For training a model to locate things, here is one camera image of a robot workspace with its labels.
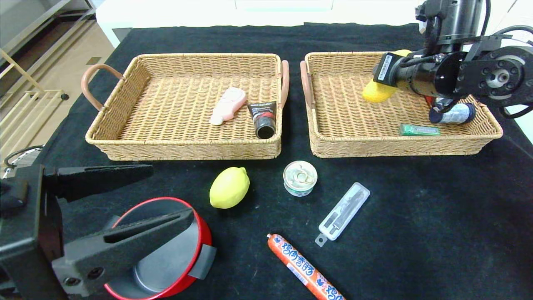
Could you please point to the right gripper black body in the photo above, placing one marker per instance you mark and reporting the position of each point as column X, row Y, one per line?
column 384, row 68

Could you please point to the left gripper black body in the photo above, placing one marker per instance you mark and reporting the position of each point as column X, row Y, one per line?
column 26, row 225

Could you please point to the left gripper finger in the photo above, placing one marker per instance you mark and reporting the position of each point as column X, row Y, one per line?
column 100, row 177
column 125, row 246

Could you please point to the yellow mango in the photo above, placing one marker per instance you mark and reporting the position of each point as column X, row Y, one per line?
column 377, row 93

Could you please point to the small silver tin can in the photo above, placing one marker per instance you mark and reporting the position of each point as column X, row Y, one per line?
column 300, row 177

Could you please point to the orange sausage stick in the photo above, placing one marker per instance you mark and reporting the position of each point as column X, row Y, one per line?
column 300, row 264

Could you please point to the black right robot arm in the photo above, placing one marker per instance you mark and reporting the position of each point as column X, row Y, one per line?
column 479, row 79

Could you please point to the rectangular wicker basket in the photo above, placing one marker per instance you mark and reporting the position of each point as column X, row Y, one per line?
column 354, row 112
column 166, row 107

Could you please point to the red pot black interior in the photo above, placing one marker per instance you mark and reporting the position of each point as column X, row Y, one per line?
column 175, row 271

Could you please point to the red drink can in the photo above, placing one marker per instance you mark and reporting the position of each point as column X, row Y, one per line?
column 429, row 102

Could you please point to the green chewing gum pack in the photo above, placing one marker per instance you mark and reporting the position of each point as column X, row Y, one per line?
column 418, row 130

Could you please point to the yellow wooden rack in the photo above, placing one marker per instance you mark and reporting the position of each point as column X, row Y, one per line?
column 29, row 109

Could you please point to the yellow lemon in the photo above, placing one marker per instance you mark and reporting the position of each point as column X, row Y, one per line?
column 229, row 188

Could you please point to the black tablecloth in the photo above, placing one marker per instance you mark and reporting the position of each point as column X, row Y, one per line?
column 266, row 39

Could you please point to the black cosmetic tube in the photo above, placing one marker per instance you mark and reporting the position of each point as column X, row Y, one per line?
column 263, row 116

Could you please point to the pink lotion bottle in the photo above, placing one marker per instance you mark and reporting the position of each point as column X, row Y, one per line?
column 228, row 103

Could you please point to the clear plastic razor case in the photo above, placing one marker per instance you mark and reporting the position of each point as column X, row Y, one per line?
column 341, row 214

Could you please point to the grey metal shelf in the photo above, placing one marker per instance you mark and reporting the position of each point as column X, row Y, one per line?
column 37, row 25

